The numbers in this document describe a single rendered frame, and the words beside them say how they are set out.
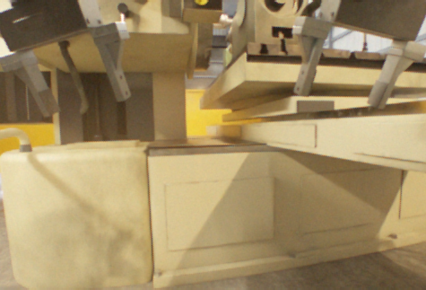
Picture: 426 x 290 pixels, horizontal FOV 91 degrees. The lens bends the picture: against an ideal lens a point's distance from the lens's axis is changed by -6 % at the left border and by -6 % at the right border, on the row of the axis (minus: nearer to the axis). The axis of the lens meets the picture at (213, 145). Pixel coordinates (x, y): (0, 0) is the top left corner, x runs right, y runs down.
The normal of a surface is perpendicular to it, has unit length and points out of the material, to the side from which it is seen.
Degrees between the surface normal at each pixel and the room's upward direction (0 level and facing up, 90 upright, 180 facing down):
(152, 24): 90
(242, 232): 90
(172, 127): 90
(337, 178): 90
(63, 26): 113
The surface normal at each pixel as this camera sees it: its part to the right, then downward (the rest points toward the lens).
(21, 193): -0.16, 0.08
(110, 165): 0.18, 0.07
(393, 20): 0.07, 0.47
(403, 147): -0.98, 0.04
